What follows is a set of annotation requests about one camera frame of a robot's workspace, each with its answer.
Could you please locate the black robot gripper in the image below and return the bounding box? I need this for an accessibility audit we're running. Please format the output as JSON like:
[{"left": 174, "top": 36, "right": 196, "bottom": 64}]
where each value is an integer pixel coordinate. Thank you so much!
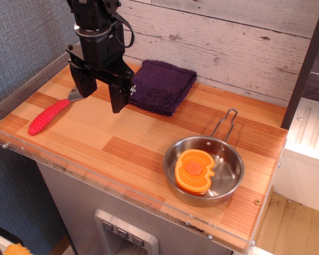
[{"left": 66, "top": 22, "right": 134, "bottom": 114}]

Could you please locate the orange toy pumpkin half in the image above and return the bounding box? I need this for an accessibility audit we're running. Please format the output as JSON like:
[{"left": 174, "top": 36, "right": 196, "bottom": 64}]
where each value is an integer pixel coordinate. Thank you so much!
[{"left": 174, "top": 149, "right": 215, "bottom": 196}]

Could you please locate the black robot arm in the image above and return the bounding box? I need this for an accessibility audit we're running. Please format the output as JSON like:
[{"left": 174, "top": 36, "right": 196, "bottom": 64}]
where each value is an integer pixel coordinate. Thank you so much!
[{"left": 66, "top": 1, "right": 135, "bottom": 113}]

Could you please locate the small steel pan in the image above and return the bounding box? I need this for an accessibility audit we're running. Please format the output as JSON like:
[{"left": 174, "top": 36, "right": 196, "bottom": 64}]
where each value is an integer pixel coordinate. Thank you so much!
[{"left": 163, "top": 108, "right": 245, "bottom": 208}]

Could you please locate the folded purple cloth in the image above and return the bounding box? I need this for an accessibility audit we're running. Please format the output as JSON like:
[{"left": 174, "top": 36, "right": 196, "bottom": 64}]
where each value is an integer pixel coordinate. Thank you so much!
[{"left": 130, "top": 60, "right": 197, "bottom": 116}]

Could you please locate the clear acrylic table guard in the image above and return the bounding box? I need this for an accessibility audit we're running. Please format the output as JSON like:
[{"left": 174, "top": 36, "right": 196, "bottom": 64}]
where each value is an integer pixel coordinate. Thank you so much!
[{"left": 0, "top": 121, "right": 287, "bottom": 254}]

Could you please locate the grey toy fridge cabinet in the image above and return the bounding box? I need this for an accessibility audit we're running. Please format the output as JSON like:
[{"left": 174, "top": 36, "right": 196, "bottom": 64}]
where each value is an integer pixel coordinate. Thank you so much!
[{"left": 37, "top": 163, "right": 232, "bottom": 254}]

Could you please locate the orange object bottom left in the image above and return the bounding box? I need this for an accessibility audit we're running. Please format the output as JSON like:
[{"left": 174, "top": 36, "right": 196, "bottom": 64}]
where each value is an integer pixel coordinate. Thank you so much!
[{"left": 3, "top": 244, "right": 31, "bottom": 255}]

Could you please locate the white toy sink unit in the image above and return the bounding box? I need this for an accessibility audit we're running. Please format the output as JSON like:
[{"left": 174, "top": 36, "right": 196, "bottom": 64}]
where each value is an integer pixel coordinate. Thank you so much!
[{"left": 273, "top": 98, "right": 319, "bottom": 211}]

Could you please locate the red handled metal spoon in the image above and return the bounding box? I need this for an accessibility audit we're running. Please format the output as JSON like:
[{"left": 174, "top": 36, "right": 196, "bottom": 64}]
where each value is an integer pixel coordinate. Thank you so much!
[{"left": 28, "top": 87, "right": 83, "bottom": 135}]

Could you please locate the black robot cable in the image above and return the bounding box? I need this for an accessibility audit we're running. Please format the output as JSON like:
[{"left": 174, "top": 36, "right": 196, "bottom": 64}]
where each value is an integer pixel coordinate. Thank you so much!
[{"left": 109, "top": 11, "right": 136, "bottom": 49}]

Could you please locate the dark grey vertical post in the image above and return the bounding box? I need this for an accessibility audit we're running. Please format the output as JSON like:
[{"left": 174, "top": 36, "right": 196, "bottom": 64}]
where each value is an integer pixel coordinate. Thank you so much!
[{"left": 281, "top": 18, "right": 319, "bottom": 130}]

